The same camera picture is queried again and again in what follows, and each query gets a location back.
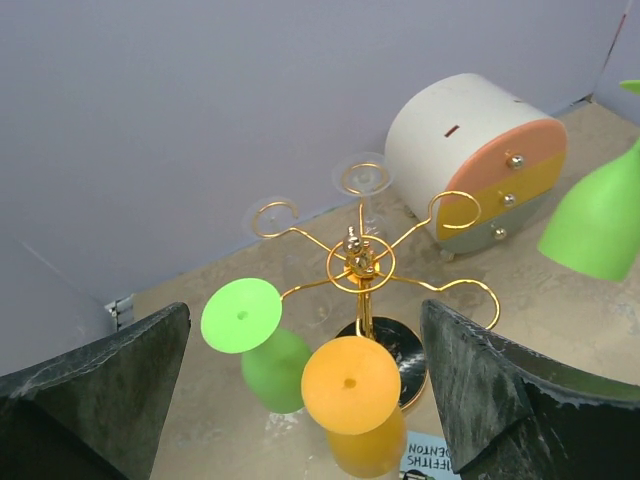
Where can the pastel mini drawer chest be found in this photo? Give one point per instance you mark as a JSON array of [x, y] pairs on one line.
[[473, 161]]

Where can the gold wine glass rack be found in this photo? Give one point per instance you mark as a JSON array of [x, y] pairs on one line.
[[361, 264]]

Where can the blue treehouse book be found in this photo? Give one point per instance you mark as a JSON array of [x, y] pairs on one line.
[[426, 457]]

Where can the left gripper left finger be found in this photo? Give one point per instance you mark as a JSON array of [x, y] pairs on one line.
[[98, 411]]

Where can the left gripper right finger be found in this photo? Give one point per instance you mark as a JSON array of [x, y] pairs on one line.
[[509, 412]]

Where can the green plastic goblet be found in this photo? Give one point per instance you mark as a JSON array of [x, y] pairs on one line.
[[243, 317], [595, 228]]

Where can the clear wine glass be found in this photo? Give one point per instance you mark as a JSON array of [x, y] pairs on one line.
[[365, 175], [268, 217]]

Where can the orange plastic goblet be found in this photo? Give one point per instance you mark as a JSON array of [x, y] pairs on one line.
[[351, 388]]

